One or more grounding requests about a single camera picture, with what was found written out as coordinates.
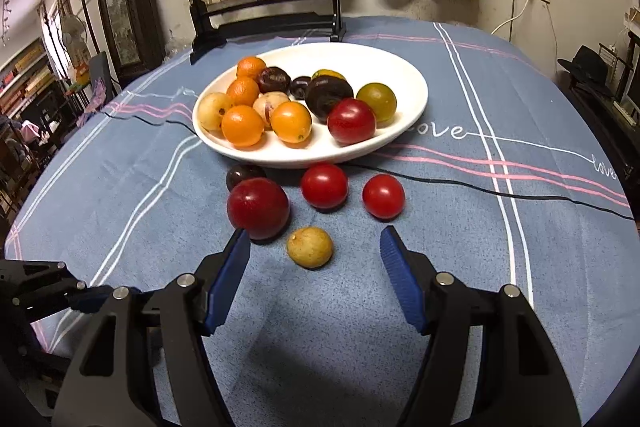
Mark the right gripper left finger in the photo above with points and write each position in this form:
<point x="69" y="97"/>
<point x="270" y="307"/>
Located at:
<point x="191" y="307"/>

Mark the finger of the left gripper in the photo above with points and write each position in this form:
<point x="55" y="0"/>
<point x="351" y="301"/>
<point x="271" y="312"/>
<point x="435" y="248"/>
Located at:
<point x="19" y="277"/>
<point x="32" y="304"/>

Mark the pale yellow round fruit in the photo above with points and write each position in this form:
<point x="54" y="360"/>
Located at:
<point x="212" y="109"/>

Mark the bright orange front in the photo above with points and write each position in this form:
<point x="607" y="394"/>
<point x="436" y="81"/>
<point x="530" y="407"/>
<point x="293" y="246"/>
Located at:
<point x="242" y="126"/>

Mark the mandarin orange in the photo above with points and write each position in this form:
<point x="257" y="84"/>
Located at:
<point x="250" y="67"/>
<point x="243" y="91"/>

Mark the pale yellow blushed fruit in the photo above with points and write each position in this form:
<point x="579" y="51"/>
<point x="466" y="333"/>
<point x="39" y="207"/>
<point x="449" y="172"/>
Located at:
<point x="267" y="103"/>

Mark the orange with green navel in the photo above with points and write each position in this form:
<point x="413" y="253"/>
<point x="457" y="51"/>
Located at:
<point x="291" y="122"/>

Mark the dark maroon wrinkled fruit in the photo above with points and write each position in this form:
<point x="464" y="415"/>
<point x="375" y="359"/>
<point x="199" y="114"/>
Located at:
<point x="273" y="79"/>

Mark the large dark mottled fruit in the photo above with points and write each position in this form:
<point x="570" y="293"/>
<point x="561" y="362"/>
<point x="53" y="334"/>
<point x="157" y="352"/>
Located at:
<point x="324" y="92"/>

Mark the olive green round fruit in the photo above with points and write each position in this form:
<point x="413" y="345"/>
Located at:
<point x="381" y="100"/>

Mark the yellow-orange round fruit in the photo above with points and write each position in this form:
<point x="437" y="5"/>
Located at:
<point x="327" y="72"/>

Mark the small dark purple plum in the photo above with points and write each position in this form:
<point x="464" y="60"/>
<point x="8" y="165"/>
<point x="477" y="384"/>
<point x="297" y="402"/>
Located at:
<point x="298" y="87"/>

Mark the small dark plum behind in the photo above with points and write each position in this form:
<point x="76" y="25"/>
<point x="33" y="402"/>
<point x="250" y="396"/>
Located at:
<point x="242" y="172"/>

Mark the large dark red plum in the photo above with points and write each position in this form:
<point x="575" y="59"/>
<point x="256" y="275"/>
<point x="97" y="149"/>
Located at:
<point x="260" y="207"/>

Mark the small yellow-green fruit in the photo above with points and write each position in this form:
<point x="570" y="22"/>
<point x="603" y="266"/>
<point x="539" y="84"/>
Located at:
<point x="310" y="247"/>

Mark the blue striped tablecloth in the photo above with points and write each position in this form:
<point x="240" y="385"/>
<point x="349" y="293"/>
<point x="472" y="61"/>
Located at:
<point x="505" y="183"/>

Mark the red cherry tomato right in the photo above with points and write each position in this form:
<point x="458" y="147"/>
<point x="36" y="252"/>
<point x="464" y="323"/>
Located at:
<point x="383" y="197"/>

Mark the red cherry tomato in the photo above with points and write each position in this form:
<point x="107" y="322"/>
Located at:
<point x="383" y="197"/>
<point x="324" y="186"/>

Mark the standing fan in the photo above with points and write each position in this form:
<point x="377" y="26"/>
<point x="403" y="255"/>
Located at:
<point x="73" y="31"/>

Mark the red cherry tomato back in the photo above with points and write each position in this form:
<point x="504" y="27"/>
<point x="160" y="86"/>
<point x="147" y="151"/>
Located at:
<point x="324" y="186"/>

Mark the black hat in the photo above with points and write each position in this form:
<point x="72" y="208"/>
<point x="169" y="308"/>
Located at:
<point x="586" y="65"/>

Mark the white round plate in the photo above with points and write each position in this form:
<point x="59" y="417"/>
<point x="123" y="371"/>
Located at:
<point x="360" y="65"/>

